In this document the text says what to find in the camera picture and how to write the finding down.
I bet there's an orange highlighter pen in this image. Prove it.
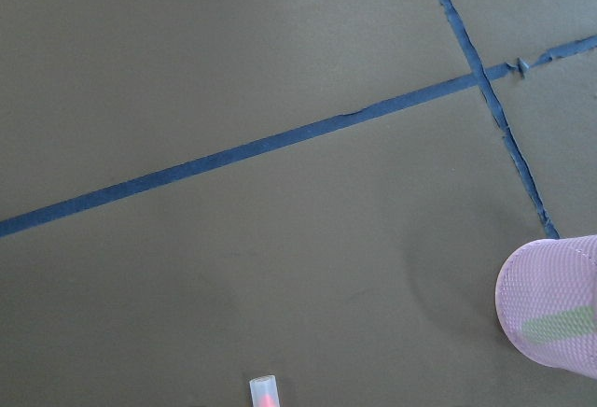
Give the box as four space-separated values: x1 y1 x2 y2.
249 375 281 407

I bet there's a pink mesh pen holder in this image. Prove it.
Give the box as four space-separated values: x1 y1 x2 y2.
494 235 596 379

